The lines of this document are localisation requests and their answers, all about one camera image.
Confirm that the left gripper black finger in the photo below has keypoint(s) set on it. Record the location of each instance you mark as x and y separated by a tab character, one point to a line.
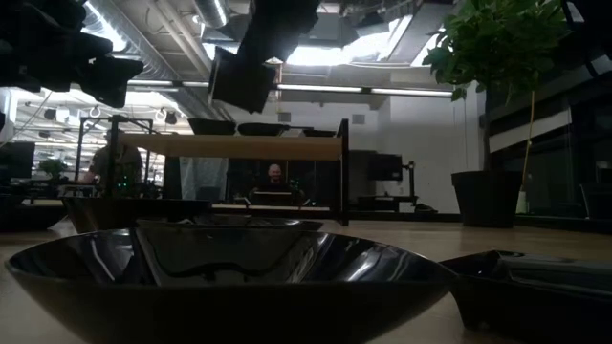
91	48
112	81

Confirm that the wavy square black plate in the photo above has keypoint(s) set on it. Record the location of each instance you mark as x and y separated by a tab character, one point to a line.
239	81
134	212
212	127

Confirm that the small square black plate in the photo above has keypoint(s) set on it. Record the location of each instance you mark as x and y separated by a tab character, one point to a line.
318	134
526	306

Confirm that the black monitor on arm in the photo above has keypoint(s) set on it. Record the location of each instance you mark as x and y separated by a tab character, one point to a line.
382	167

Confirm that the long ceiling light bar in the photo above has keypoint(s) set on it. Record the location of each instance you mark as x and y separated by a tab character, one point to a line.
334	89

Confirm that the large black monitor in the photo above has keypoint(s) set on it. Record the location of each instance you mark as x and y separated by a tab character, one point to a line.
16	160

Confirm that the translucent plastic sheet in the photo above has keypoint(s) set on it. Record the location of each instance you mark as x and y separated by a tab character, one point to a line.
203	179

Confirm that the seated person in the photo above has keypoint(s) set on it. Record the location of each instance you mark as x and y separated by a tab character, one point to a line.
275	174

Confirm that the dark laptop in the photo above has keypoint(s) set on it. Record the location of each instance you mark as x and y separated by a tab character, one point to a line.
272	198

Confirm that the dark background desk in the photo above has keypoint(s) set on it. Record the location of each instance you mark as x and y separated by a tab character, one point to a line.
382	203

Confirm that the green leafy plant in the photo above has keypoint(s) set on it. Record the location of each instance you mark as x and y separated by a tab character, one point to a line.
497	43

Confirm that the black plant pot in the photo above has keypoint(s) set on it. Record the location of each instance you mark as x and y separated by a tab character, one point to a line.
485	200

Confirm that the dark chair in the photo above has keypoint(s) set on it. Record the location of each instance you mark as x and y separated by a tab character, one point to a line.
597	200

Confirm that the black background station frame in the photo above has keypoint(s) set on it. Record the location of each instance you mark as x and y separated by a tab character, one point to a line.
112	143

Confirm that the silver ventilation duct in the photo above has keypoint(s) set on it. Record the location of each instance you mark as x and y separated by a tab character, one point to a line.
212	12

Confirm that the grey wall vent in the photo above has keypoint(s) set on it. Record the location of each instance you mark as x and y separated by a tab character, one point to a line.
358	119
284	117

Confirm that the wooden shelf with black frame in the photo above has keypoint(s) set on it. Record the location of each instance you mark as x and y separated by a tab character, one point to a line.
239	147

